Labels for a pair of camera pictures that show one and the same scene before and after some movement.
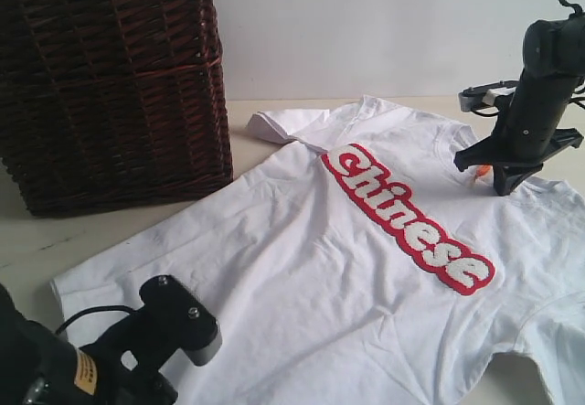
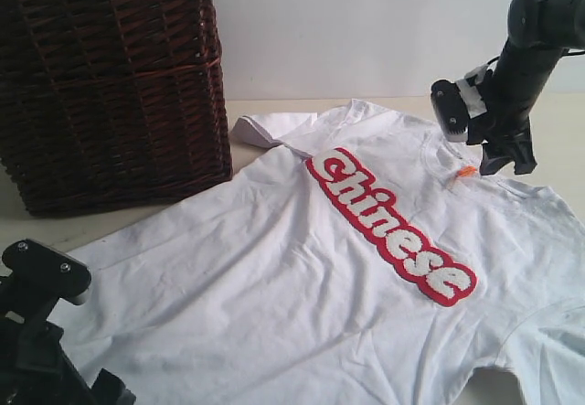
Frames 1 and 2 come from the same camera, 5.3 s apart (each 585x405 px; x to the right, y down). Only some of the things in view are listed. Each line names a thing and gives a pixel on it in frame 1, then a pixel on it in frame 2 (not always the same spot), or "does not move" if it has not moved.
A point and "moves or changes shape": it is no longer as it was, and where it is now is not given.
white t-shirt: [359, 264] moves or changes shape
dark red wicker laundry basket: [111, 92] does not move
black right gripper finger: [507, 176] to [523, 151]
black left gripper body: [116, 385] to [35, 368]
